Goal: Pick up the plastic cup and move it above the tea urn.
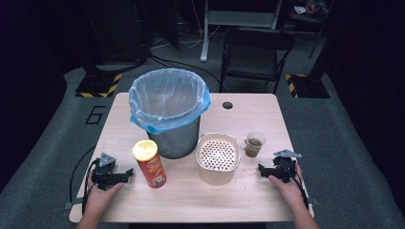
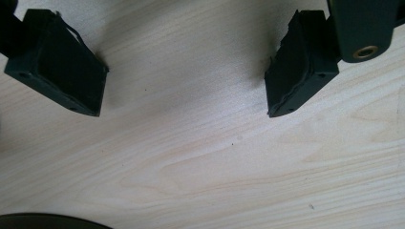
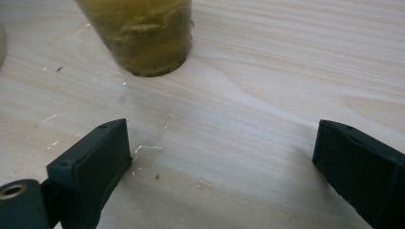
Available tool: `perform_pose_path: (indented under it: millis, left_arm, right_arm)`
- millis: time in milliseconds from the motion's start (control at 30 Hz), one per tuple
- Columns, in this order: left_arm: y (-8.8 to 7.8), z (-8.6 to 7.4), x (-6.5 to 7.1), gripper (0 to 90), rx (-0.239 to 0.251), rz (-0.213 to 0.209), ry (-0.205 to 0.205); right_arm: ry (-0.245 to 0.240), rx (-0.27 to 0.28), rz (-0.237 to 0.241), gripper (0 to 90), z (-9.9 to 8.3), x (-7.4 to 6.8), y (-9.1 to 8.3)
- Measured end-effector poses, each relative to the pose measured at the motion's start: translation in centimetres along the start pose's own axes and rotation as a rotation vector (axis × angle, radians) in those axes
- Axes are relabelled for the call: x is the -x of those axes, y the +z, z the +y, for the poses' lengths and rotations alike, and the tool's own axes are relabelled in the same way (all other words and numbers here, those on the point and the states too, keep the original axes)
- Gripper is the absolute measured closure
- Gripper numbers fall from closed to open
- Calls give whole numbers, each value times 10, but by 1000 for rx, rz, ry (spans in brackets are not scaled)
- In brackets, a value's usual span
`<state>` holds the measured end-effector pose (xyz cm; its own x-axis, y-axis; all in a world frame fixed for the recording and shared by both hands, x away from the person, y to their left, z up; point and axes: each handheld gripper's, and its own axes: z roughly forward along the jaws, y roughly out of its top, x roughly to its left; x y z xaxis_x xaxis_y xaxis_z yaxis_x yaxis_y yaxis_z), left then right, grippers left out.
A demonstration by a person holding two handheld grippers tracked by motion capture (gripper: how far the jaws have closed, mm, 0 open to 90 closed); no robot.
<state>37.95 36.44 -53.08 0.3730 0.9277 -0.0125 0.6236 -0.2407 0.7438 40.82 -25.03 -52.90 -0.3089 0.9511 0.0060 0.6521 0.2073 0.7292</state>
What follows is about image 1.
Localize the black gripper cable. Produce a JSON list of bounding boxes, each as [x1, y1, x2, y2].
[[277, 160, 310, 211], [81, 157, 100, 218]]

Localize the red chip can yellow lid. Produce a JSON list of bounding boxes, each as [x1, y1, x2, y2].
[[132, 138, 168, 190]]

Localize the clear plastic cup brown liquid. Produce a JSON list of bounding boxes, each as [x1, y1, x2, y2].
[[244, 131, 267, 158]]

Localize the person's left hand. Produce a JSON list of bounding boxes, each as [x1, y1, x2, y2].
[[84, 171, 125, 217]]

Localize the beige pot with perforated strainer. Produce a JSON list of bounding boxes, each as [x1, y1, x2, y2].
[[195, 132, 242, 187]]

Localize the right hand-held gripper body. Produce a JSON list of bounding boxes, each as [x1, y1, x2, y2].
[[271, 149, 303, 184]]

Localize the yellow black striped base plate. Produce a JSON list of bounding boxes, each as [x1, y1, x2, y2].
[[284, 73, 331, 99], [75, 73, 123, 98]]

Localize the scattered white crumbs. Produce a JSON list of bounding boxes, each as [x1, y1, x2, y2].
[[234, 165, 258, 181]]

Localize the blue plastic bin bag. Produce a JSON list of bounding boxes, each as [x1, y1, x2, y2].
[[128, 68, 212, 135]]

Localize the black mesh trash bin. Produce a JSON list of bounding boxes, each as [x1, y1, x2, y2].
[[146, 114, 202, 160]]

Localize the thin black floor cable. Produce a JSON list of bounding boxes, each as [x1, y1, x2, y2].
[[69, 144, 97, 204]]

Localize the person's right hand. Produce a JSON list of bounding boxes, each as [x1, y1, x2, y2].
[[267, 161, 309, 211]]

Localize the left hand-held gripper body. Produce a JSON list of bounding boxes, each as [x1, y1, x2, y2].
[[91, 153, 126, 192]]

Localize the white desk frame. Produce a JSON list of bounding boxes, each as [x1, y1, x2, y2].
[[200, 0, 284, 63]]

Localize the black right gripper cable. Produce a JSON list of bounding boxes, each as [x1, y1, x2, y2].
[[277, 160, 310, 211]]

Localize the black folding chair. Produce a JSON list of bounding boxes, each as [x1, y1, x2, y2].
[[219, 27, 296, 95]]

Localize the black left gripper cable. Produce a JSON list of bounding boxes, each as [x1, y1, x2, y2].
[[81, 157, 100, 218]]

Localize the white floor cables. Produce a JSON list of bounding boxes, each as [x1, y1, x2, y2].
[[151, 0, 222, 51]]

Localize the dark cabinet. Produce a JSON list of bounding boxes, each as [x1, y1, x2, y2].
[[78, 0, 151, 73]]

